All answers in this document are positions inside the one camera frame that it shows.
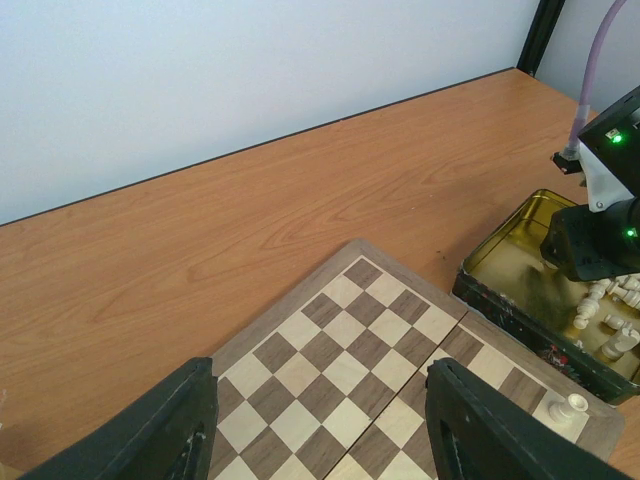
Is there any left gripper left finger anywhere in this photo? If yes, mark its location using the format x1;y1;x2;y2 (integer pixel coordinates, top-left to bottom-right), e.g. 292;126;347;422
21;357;219;479

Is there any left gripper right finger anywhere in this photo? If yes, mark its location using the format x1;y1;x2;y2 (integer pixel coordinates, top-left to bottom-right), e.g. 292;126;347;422
425;358;628;479

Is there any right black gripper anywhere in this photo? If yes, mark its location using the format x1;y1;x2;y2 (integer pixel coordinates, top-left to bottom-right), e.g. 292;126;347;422
540;197;639;281

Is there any white rook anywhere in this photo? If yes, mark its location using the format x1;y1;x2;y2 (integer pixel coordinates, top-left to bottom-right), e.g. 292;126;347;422
548;393;589;423

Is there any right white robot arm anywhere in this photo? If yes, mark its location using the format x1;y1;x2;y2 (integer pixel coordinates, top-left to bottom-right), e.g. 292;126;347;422
540;88;639;282

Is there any white chess pieces pile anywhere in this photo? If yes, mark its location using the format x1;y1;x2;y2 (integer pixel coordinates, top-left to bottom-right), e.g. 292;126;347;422
571;273;639;362

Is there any wooden chess board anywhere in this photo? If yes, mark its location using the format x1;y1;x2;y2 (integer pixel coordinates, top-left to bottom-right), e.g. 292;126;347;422
209;240;624;479

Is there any gold metal tin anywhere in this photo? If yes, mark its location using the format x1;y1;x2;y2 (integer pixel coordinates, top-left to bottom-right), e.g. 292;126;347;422
452;189;639;405

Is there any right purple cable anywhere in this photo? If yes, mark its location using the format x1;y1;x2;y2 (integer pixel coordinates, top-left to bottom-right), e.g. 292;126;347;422
564;0;629;161

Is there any black aluminium frame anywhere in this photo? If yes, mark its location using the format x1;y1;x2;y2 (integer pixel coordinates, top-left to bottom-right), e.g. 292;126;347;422
516;0;565;77

